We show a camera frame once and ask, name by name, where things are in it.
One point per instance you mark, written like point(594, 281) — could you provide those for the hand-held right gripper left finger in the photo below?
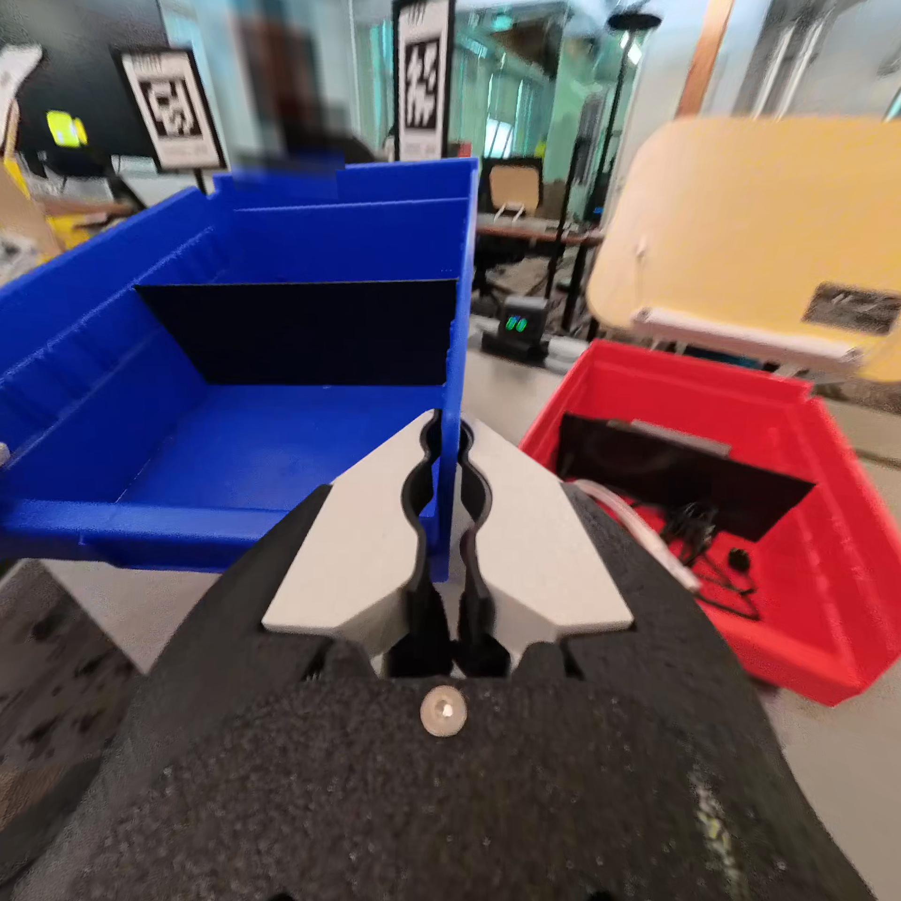
point(345, 556)

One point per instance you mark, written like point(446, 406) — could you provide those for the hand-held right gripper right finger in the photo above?
point(542, 556)

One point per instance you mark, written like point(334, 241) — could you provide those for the blue plastic bin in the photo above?
point(281, 436)

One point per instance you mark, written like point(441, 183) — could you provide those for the red plastic bin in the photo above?
point(809, 633)

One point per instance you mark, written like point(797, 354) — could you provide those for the grey desk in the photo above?
point(507, 394)

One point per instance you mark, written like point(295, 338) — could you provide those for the black divider of red bin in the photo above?
point(704, 486)

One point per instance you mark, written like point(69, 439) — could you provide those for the black device with green display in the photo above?
point(524, 327)

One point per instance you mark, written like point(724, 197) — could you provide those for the black divider of blue bin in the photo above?
point(295, 331)

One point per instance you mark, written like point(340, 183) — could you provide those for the brown table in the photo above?
point(535, 231)

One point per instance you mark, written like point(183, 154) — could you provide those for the wooden back chair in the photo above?
point(515, 184)

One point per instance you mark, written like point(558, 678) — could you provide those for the black white marker sign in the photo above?
point(172, 105)
point(422, 84)

